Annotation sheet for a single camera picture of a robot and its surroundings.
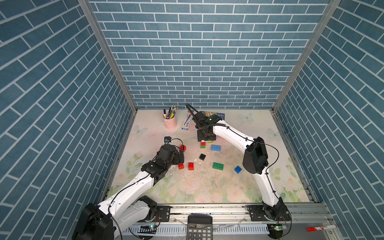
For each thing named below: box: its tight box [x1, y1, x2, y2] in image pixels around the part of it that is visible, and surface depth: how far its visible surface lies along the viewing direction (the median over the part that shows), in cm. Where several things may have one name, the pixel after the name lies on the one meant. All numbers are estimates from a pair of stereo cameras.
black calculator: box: [186, 214, 213, 240], surface depth 69 cm
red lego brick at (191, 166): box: [188, 162, 195, 171], surface depth 88 cm
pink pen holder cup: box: [162, 111, 177, 130], surface depth 105 cm
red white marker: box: [306, 224, 337, 232], surface depth 71 cm
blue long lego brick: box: [210, 144, 222, 152], surface depth 100 cm
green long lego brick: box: [212, 162, 225, 171], surface depth 91 cm
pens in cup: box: [163, 105, 179, 119], surface depth 103 cm
